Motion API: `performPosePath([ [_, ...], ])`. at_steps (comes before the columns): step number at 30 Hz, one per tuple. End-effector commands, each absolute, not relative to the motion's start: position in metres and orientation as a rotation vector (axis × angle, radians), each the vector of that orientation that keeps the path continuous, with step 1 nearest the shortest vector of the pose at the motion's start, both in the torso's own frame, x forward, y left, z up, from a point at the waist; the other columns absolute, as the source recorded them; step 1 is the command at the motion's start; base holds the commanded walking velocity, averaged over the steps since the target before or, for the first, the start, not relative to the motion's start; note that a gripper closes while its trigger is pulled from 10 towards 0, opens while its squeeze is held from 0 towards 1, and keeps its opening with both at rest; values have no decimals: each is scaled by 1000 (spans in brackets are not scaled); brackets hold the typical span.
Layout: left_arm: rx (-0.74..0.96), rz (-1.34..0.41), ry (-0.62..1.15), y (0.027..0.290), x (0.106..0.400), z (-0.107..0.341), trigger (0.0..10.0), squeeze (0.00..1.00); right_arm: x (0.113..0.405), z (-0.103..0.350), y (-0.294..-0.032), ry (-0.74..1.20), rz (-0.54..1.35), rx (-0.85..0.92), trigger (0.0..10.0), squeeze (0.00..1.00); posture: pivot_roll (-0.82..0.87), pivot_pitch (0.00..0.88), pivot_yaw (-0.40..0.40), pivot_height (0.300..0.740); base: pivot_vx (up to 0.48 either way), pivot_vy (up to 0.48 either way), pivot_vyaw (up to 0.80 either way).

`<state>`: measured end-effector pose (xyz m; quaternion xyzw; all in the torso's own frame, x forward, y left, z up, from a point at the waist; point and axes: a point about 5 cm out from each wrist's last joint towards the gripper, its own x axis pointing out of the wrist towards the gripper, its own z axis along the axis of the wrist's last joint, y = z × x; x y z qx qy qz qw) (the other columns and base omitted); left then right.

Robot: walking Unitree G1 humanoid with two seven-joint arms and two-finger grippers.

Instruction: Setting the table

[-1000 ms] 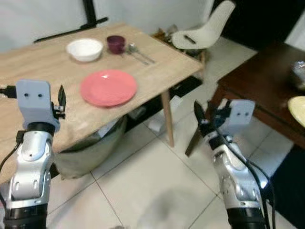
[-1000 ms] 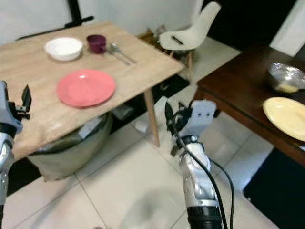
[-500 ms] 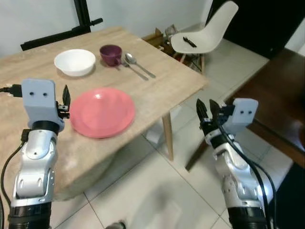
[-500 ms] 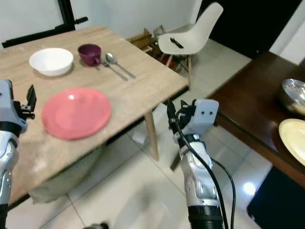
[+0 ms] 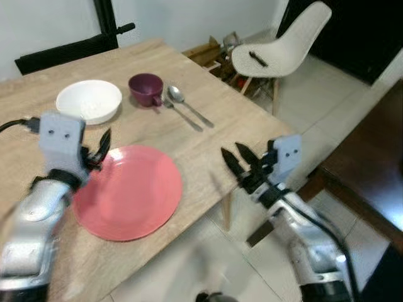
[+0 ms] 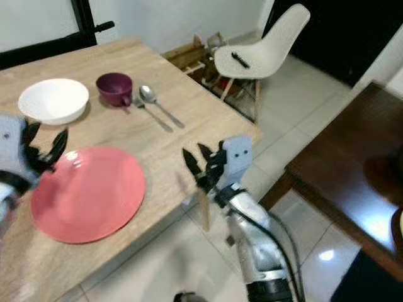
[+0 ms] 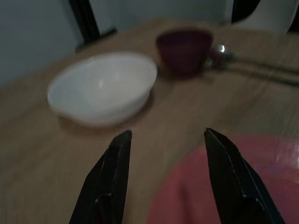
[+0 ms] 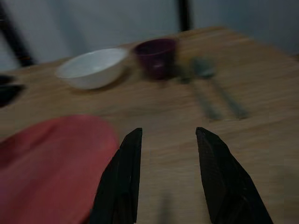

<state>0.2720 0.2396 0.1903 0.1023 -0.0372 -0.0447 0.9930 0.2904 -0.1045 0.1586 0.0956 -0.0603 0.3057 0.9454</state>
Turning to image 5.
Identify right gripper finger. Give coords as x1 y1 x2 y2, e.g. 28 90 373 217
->
236 143 264 176
221 148 251 184

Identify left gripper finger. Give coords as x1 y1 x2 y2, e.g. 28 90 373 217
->
94 128 112 163

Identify pink round plate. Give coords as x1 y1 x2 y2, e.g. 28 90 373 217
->
72 145 183 242

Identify light wooden table leg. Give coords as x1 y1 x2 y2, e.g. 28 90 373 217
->
220 192 235 232

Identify white bowl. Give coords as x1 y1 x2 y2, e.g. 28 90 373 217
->
55 80 123 125

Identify purple cup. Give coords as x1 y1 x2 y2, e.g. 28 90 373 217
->
128 73 166 108

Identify dark brown wooden table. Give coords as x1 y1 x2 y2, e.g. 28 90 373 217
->
246 79 403 252

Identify silver fork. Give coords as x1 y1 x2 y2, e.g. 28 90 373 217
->
162 96 203 133

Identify silver spoon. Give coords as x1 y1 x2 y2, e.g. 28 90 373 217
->
167 86 215 128

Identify small black object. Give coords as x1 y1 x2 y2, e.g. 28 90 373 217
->
249 52 269 68

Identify white plastic chair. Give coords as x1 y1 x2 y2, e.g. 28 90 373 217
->
230 1 332 117

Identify small wooden rack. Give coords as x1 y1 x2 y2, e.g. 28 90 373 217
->
183 31 253 89

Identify black door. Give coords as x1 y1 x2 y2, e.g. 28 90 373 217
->
277 0 403 86

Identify black robot right foot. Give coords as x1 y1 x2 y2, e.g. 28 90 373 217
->
195 291 240 302

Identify black furniture piece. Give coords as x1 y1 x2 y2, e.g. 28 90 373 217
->
362 245 403 302

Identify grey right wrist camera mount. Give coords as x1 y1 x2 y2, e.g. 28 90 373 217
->
268 134 302 184

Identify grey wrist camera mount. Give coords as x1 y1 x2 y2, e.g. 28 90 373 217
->
268 134 302 184
38 113 89 180

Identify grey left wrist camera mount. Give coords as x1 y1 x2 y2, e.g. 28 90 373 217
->
38 113 89 180

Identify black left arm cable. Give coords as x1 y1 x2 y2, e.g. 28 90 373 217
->
0 118 41 134

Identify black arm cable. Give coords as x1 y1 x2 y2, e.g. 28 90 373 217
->
0 118 41 134
271 182 363 302

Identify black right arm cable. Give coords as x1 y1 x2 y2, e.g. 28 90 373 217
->
271 182 363 302

